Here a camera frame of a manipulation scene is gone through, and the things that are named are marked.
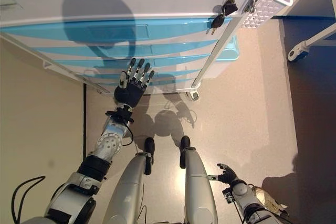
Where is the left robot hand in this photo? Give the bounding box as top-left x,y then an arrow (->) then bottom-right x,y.
114,57 -> 156,107

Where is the left silver robot leg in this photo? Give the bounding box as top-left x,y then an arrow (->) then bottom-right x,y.
103,136 -> 155,224

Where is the black floor cable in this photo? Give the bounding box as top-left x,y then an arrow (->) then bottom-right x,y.
12,176 -> 45,222

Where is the blue lid waste bin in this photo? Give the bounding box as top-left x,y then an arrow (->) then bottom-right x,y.
202,35 -> 240,79

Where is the bed caster wheel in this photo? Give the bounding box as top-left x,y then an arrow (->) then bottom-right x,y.
287,41 -> 310,62

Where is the beige person shoe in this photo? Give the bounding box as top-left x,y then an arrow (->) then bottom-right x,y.
256,186 -> 288,211

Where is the metal cart latch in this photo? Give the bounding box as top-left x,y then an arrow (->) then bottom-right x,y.
243,0 -> 261,14

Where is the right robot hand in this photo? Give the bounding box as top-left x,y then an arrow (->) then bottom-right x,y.
208,163 -> 241,185

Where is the white blue medical cart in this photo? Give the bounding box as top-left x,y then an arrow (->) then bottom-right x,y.
0,0 -> 274,96

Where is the blue front cart drawer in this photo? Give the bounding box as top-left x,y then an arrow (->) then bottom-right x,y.
52,52 -> 212,70

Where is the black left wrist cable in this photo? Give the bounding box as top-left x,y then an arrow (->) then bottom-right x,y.
122,121 -> 135,146

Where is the white hospital bed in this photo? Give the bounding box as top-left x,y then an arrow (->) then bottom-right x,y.
287,0 -> 336,63

